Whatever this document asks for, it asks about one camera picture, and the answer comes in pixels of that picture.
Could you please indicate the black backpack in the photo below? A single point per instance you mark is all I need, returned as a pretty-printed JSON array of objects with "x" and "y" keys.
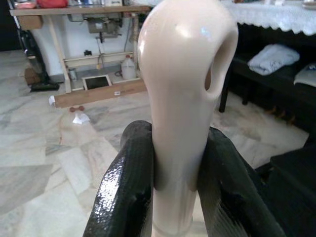
[{"x": 293, "y": 185}]

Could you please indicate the wooden sewing table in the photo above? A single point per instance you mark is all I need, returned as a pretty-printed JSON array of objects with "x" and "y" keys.
[{"x": 74, "y": 10}]

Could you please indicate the black upright vacuum cleaner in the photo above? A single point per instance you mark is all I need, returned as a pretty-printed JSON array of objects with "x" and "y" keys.
[{"x": 37, "y": 61}]

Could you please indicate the folded pale blue cloth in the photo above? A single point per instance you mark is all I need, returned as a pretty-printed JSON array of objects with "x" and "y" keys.
[{"x": 271, "y": 60}]

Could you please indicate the white framed black pedal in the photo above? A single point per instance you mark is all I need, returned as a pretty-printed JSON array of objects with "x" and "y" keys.
[{"x": 96, "y": 83}]

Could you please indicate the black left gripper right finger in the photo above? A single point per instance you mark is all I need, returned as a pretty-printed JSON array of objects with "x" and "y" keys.
[{"x": 229, "y": 187}]

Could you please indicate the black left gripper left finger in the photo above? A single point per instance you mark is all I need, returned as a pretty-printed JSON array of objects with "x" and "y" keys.
[{"x": 123, "y": 187}]

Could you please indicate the white lace tablecloth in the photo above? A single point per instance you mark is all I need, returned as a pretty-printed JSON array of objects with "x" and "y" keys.
[{"x": 271, "y": 14}]

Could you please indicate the long wooden plank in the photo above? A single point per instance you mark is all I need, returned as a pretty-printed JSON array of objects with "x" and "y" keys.
[{"x": 98, "y": 95}]

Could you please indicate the white plastic jug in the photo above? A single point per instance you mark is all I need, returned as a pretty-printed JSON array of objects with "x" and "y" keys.
[{"x": 128, "y": 69}]

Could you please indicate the small grey can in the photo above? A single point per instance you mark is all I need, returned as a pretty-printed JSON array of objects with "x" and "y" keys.
[{"x": 72, "y": 74}]

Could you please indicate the white paper scrap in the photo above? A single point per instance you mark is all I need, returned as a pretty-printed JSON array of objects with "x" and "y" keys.
[
  {"x": 80, "y": 118},
  {"x": 51, "y": 100}
]

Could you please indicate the white BitRobot bag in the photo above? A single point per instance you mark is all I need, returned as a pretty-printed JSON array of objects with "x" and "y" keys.
[{"x": 307, "y": 74}]

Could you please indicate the grey sewing machine motor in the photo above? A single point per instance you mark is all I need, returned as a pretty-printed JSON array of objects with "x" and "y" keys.
[{"x": 103, "y": 26}]

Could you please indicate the black low table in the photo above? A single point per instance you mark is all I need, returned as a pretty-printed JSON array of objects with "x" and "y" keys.
[{"x": 271, "y": 81}]

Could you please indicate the small brown dumbbell-shaped toy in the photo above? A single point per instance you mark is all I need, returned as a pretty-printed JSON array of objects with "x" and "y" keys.
[{"x": 76, "y": 108}]

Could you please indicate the red cloth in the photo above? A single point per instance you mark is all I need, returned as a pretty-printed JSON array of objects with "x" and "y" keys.
[{"x": 51, "y": 3}]

